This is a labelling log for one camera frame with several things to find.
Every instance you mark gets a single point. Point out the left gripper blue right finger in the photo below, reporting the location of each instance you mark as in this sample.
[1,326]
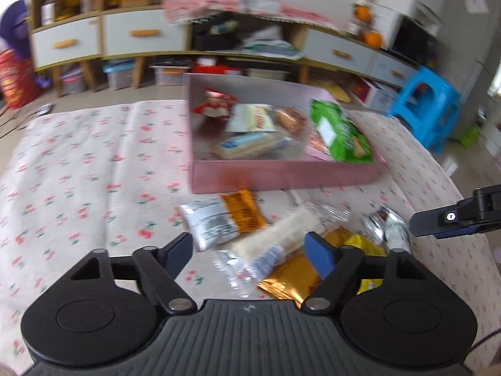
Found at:
[320,253]

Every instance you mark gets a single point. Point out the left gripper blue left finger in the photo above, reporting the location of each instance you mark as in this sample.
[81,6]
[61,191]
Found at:
[177,254]

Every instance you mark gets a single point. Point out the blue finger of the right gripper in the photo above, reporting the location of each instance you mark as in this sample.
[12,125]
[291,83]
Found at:
[430,221]

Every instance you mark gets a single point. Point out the gold wafer bar pack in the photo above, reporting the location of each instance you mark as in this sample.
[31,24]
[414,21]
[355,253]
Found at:
[295,279]

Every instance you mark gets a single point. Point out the orange silver snack pack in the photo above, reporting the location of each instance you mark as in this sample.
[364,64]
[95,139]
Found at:
[222,219]

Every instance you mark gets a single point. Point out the blue silver chocolate pack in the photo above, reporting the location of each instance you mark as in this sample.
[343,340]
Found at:
[386,228]

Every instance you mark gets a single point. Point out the white rice cracker pack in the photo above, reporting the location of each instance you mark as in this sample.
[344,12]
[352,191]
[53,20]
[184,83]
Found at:
[248,260]

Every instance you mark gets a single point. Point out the green chips snack bag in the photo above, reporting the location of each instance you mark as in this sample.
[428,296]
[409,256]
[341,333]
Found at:
[344,141]

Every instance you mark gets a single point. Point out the clear wafer pack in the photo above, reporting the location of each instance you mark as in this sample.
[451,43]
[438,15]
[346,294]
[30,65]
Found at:
[251,145]

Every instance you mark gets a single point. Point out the clear cracker pack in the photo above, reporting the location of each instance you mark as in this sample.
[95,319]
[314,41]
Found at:
[292,120]

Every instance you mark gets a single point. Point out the white beige snack pack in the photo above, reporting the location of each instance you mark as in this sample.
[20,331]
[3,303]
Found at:
[251,118]

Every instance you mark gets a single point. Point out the small red candy pack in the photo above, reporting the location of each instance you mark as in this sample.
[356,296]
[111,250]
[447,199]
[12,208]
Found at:
[217,105]

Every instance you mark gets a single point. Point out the cherry print floor cloth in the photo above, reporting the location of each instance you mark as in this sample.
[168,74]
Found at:
[114,178]

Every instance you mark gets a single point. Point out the blue plastic stool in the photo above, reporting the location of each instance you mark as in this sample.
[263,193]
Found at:
[429,106]

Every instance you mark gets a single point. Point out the white patterned toy box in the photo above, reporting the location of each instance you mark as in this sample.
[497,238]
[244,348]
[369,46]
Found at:
[373,95]

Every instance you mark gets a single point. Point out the pink cardboard box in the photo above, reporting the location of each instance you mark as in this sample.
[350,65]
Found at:
[221,161]

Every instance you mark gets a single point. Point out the red shoe box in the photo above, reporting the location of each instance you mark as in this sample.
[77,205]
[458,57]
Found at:
[211,65]

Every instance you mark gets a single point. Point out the orange fruit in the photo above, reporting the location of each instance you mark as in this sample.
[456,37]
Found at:
[373,39]

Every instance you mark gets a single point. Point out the black storage bag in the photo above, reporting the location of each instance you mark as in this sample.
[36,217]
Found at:
[215,37]

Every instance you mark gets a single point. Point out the red round gift box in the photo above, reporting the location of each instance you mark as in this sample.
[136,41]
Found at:
[18,84]

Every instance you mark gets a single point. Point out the wooden tv cabinet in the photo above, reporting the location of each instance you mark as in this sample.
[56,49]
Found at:
[143,32]

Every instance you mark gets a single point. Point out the pink cherry table runner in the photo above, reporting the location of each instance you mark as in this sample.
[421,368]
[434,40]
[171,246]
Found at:
[186,11]

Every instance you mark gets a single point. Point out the purple plush toy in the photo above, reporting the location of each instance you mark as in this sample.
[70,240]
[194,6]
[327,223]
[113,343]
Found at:
[14,29]

